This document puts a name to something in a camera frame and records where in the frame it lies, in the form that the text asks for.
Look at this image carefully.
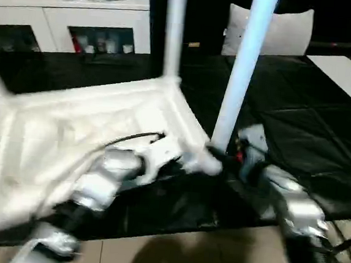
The white plastic table top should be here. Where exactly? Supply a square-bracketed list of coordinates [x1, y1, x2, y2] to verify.
[0, 60, 230, 263]

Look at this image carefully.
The black work surface mat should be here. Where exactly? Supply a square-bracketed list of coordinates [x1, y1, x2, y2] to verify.
[0, 28, 351, 263]

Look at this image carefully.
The white flat board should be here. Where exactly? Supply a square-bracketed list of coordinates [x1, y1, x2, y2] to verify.
[301, 53, 351, 119]

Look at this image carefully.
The grey pillow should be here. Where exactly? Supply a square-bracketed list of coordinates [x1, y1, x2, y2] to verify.
[221, 2, 315, 63]

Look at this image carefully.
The black cabinet with orange label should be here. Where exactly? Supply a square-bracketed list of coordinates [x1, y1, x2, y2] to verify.
[144, 0, 236, 63]

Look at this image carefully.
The black work table leg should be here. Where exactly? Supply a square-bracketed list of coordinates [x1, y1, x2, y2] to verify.
[330, 224, 351, 256]

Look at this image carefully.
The red bottle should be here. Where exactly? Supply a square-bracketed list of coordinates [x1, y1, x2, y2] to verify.
[72, 35, 83, 53]

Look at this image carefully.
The white sideboard with glass doors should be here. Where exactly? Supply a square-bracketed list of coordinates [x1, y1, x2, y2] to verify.
[0, 0, 154, 63]

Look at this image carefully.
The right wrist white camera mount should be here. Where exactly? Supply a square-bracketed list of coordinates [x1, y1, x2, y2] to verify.
[232, 122, 271, 178]

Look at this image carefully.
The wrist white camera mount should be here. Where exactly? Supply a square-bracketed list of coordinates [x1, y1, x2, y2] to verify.
[232, 122, 271, 178]
[139, 131, 189, 189]

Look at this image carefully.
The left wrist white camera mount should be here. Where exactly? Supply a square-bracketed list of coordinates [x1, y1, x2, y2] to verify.
[139, 131, 189, 189]

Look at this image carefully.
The black rail with red mark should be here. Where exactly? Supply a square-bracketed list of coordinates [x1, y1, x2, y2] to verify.
[309, 40, 351, 50]

